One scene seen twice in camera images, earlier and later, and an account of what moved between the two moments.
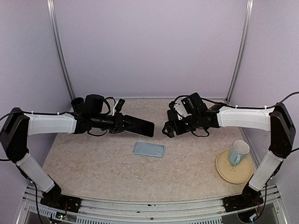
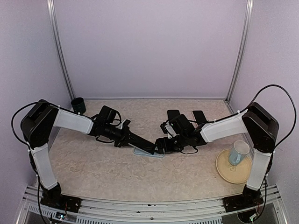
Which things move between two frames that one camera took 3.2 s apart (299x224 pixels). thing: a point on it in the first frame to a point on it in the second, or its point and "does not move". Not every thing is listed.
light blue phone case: [149, 150] does not move
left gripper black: [118, 125] to [125, 134]
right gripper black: [179, 129] to [159, 142]
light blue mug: [238, 152] does not move
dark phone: [138, 126] to [142, 143]
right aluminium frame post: [241, 52] does not move
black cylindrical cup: [77, 103] does not move
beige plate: [236, 174] does not move
